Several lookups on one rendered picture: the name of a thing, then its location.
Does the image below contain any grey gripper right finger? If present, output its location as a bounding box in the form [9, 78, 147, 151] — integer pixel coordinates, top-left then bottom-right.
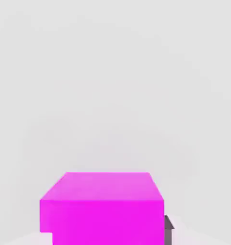
[164, 215, 195, 245]

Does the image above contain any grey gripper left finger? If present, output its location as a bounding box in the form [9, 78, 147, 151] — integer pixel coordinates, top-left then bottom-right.
[11, 231, 53, 245]

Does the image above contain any small magenta cube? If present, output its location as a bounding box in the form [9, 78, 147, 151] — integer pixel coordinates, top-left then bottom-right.
[39, 172, 165, 245]

